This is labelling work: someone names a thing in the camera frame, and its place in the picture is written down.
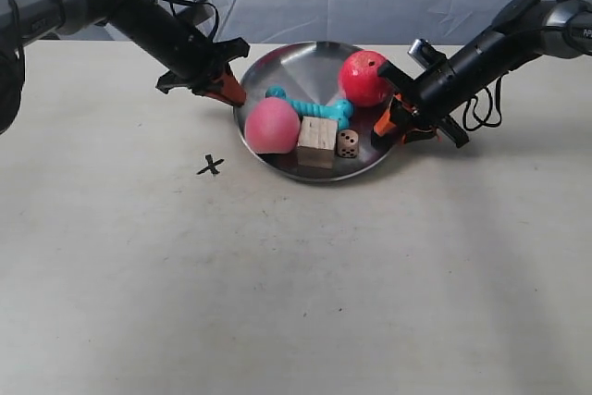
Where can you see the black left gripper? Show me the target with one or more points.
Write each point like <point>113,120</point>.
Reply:
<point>204,68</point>

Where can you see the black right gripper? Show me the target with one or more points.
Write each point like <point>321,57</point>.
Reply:
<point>419,107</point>

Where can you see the round metal plate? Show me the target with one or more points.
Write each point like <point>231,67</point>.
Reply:
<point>309,72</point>

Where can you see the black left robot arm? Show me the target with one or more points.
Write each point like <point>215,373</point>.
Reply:
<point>167,30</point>

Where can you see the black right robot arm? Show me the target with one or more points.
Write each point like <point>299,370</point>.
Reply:
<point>459,94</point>

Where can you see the beige dice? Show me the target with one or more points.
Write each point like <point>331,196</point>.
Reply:
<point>347,144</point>

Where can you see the pink peach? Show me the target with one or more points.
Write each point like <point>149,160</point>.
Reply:
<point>272,127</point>

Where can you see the red apple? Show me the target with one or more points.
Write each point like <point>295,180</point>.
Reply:
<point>359,82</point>

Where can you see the turquoise bone toy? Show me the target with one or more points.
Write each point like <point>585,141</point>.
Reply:
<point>341,111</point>

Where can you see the black X mark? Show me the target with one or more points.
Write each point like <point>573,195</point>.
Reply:
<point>211,166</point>

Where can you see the wooden cube block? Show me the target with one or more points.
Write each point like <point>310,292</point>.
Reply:
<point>316,143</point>

